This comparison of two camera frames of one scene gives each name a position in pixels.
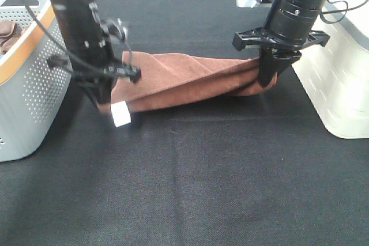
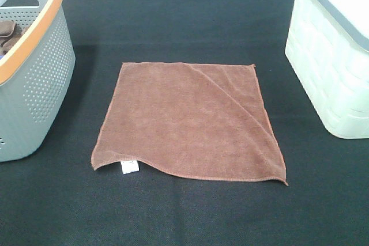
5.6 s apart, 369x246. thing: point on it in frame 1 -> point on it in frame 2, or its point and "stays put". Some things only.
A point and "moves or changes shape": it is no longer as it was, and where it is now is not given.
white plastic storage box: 336,75 stays put
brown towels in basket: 8,35 stays put
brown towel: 170,80 moves or changes shape
